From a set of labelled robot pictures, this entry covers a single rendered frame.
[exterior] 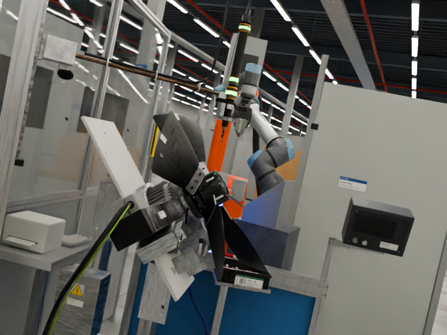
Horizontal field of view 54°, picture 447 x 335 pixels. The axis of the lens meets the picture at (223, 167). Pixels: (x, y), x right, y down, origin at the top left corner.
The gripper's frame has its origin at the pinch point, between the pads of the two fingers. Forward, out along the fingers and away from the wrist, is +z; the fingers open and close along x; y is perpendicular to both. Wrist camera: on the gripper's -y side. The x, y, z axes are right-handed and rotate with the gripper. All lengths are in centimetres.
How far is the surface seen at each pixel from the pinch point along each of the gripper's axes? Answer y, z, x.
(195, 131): -45.8, 4.0, 12.2
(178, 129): -78, 6, 11
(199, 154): -53, 12, 7
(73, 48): -86, -13, 47
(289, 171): 753, 28, -43
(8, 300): -54, 85, 71
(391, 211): -21, 20, -73
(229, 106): -51, -7, 0
